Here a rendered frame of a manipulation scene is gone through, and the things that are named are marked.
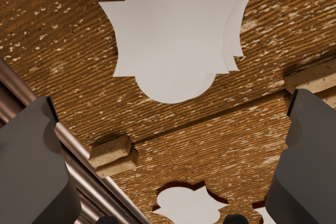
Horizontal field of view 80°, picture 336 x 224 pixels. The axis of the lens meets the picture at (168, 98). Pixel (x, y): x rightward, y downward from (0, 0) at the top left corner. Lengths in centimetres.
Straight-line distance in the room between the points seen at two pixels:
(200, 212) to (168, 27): 33
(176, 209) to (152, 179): 8
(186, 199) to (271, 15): 30
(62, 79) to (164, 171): 20
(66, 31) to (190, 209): 34
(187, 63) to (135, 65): 5
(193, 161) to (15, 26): 28
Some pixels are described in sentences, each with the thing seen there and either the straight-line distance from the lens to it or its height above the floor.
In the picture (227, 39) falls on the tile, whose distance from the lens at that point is 21.
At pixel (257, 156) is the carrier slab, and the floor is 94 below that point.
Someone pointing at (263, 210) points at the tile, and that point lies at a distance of 44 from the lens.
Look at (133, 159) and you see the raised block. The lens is 29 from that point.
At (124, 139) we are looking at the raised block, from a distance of 28.
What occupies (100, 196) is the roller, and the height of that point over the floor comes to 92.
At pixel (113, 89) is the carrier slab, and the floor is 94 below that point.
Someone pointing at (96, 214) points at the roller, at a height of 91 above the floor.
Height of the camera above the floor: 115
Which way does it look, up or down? 59 degrees down
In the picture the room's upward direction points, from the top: 179 degrees counter-clockwise
